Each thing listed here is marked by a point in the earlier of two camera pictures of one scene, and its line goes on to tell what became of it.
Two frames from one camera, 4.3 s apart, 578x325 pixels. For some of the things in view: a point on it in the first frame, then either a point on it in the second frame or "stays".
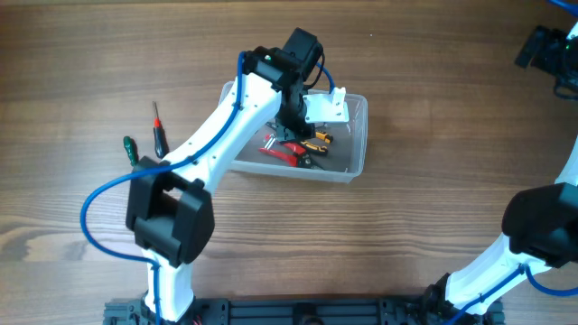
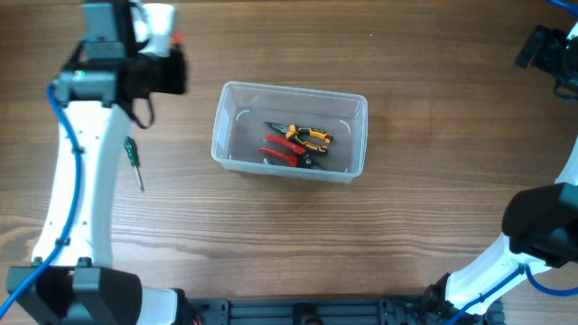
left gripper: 289,132 -> 169,72
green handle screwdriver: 132,151 stays
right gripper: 528,47 stays
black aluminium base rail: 421,311 stays
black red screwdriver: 160,136 -> 178,38
